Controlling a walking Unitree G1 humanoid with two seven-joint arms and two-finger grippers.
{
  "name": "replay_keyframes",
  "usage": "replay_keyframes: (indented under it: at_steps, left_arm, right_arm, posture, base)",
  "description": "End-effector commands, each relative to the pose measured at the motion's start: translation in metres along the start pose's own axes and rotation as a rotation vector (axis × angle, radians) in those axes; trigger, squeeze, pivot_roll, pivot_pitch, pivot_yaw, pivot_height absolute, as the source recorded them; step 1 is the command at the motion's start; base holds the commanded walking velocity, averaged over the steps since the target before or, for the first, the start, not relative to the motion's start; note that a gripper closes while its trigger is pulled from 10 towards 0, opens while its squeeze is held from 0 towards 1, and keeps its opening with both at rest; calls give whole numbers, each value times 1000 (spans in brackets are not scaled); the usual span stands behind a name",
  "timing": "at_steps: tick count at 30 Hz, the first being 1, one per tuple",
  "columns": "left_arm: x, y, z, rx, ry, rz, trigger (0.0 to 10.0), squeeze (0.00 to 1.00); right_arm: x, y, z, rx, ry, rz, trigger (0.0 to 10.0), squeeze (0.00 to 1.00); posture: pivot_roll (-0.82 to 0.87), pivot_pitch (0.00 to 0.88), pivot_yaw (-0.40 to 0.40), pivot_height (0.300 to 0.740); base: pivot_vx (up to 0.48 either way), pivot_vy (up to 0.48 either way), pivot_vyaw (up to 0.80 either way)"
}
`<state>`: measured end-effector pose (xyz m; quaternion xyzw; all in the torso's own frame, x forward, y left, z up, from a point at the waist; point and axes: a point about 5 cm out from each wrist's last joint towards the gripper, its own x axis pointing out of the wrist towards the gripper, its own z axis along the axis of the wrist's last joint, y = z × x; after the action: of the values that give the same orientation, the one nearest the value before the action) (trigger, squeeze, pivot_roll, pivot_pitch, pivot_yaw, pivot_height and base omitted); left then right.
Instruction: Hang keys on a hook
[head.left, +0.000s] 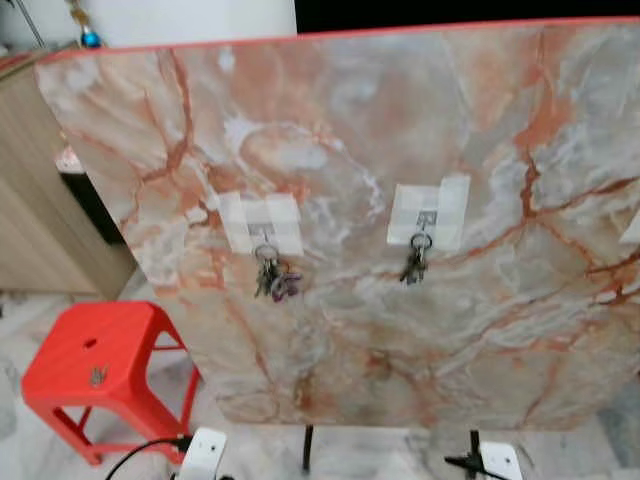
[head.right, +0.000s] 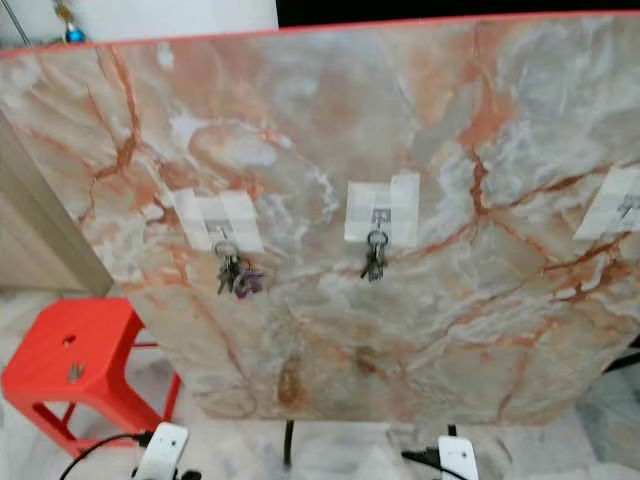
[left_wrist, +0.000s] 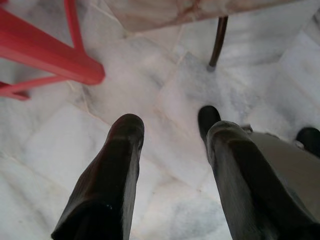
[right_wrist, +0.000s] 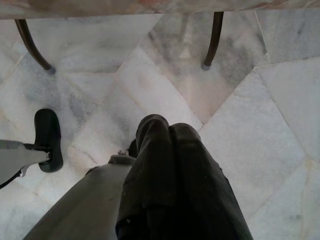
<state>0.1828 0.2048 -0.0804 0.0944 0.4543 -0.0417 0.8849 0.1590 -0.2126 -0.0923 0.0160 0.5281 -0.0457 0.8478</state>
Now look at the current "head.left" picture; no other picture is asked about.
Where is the light wooden cabinet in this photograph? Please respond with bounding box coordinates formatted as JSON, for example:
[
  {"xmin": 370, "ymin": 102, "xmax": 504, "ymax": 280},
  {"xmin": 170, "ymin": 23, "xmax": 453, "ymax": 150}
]
[{"xmin": 0, "ymin": 45, "xmax": 138, "ymax": 298}]

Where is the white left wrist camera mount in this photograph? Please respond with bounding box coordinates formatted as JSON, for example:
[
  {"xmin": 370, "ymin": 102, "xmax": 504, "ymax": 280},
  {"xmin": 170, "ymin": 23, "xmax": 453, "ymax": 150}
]
[{"xmin": 180, "ymin": 427, "xmax": 229, "ymax": 480}]

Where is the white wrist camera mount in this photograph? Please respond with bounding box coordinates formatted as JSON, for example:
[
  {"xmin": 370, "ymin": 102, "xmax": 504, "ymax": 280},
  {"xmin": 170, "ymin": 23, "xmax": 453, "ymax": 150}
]
[
  {"xmin": 180, "ymin": 427, "xmax": 229, "ymax": 480},
  {"xmin": 478, "ymin": 441, "xmax": 524, "ymax": 480}
]

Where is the clear adhesive metal hook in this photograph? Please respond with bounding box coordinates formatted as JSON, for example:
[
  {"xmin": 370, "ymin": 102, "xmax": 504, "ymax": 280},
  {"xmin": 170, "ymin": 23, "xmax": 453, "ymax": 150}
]
[
  {"xmin": 387, "ymin": 175, "xmax": 472, "ymax": 252},
  {"xmin": 218, "ymin": 191, "xmax": 305, "ymax": 255}
]

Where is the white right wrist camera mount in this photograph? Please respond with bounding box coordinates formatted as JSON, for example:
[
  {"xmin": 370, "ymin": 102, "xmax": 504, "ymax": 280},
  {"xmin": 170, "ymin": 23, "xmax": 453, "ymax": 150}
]
[{"xmin": 478, "ymin": 441, "xmax": 524, "ymax": 480}]

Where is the marble pattern board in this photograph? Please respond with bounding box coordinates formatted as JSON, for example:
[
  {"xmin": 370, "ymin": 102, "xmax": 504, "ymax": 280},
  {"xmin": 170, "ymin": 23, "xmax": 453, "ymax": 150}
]
[{"xmin": 33, "ymin": 17, "xmax": 640, "ymax": 433}]

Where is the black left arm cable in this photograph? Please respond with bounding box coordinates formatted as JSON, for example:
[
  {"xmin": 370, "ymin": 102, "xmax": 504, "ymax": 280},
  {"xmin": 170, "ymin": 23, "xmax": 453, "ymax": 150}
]
[{"xmin": 105, "ymin": 434, "xmax": 193, "ymax": 480}]

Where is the grey key bunch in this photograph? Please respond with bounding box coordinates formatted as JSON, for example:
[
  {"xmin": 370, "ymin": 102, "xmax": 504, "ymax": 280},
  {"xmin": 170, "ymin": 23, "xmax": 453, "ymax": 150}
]
[{"xmin": 399, "ymin": 232, "xmax": 434, "ymax": 287}]

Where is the key bunch with purple tag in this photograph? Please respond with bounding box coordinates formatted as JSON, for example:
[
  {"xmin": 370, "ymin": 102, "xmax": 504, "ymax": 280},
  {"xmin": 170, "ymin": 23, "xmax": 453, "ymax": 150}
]
[{"xmin": 252, "ymin": 243, "xmax": 304, "ymax": 302}]

